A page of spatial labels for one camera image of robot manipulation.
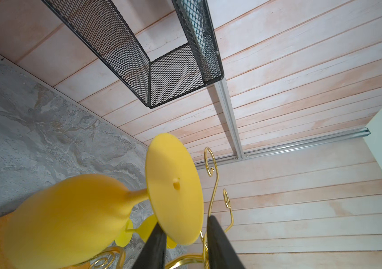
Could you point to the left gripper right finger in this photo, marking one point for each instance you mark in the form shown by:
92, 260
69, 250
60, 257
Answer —
221, 252

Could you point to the aluminium frame rail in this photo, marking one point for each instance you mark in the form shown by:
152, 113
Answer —
292, 108

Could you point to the amber yellow wine glass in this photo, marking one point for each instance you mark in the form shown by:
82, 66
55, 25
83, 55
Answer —
77, 218

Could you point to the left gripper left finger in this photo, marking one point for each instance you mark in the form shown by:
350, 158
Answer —
152, 256

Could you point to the black mesh wall basket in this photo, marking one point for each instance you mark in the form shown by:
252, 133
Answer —
183, 70

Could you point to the gold wire wine glass rack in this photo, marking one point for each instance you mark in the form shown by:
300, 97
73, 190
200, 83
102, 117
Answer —
176, 255

